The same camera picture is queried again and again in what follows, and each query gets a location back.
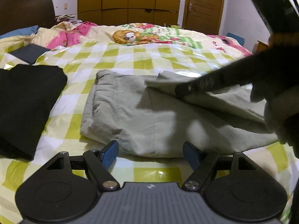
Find black folded garment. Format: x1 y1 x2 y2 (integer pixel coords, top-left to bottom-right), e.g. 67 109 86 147
1 64 67 160

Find wooden side desk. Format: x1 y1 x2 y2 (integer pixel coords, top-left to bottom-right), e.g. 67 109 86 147
252 40 269 54

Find cartoon print quilt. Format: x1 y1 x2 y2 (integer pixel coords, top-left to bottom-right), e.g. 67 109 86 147
31 20 252 58

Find gloved right hand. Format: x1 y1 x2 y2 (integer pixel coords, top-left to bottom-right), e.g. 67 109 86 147
250 83 298 157

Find blue foam mat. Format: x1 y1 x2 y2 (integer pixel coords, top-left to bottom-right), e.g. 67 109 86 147
226 32 245 46

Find blue pillow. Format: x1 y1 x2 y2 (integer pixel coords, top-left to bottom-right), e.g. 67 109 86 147
0 25 39 39

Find dark wooden headboard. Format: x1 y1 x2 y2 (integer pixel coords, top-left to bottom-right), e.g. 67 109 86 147
0 0 56 34

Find dark navy folded cloth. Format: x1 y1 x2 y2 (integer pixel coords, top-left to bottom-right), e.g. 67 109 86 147
10 44 50 65

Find brown wooden door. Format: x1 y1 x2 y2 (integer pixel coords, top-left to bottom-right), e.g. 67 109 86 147
183 0 224 35

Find brown wooden wardrobe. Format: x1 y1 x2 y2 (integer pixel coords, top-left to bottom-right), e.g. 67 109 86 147
78 0 180 26

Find grey-green pants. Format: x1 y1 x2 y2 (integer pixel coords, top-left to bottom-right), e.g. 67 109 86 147
80 70 277 158

